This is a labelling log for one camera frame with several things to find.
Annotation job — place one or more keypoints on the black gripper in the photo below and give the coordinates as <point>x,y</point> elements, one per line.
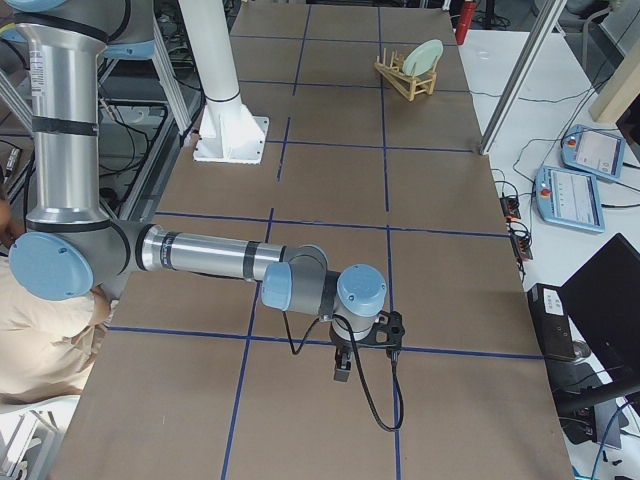
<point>342,346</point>

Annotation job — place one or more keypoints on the mint green plate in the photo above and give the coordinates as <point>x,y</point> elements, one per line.
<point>423,58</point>

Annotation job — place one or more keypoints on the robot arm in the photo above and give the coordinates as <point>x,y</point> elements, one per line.
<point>72,243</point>

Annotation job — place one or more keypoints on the black computer box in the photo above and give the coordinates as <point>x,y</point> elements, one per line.
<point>552,328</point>

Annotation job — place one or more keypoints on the orange black usb hub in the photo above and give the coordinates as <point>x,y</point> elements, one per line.
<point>510,207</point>

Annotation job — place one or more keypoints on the black monitor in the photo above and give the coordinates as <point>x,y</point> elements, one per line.
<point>602,300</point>

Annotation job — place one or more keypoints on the near blue teach pendant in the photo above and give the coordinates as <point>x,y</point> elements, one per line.
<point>569,198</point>

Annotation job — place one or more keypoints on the blue teach pendant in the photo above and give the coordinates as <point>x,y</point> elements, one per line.
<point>596,151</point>
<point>569,198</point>

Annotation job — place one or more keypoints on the person in beige clothes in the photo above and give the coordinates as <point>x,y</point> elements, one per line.
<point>48,348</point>

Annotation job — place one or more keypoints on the wooden dish rack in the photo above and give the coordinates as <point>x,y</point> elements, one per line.
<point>409,85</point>

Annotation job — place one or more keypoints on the far blue teach pendant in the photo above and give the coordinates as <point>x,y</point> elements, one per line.
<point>596,151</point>

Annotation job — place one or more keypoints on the red cylinder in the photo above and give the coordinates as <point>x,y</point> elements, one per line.
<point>465,20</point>

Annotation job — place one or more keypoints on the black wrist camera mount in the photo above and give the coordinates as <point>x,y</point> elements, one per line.
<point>387,332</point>

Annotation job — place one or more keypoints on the white pedestal column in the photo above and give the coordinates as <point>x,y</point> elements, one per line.
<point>229,133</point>

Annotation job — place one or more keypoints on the aluminium frame post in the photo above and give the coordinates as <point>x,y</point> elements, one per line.
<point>543,26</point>

